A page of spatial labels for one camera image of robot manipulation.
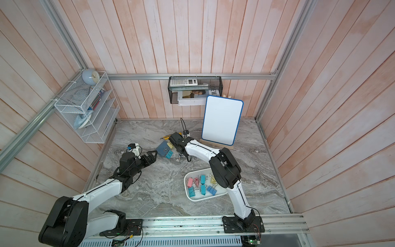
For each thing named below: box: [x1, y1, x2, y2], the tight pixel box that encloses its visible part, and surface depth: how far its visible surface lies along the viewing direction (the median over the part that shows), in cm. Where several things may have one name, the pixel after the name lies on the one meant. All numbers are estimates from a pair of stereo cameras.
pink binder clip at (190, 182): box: [187, 177, 193, 188], surface depth 87 cm
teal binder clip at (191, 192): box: [188, 186, 196, 198], surface depth 85 cm
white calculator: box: [169, 78, 199, 87], surface depth 92 cm
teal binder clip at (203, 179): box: [200, 174, 207, 185], surface depth 88 cm
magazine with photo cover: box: [177, 83, 221, 107], surface depth 96 cm
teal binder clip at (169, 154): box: [165, 150, 174, 160], surface depth 100 cm
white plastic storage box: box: [184, 168, 229, 203], surface depth 86 cm
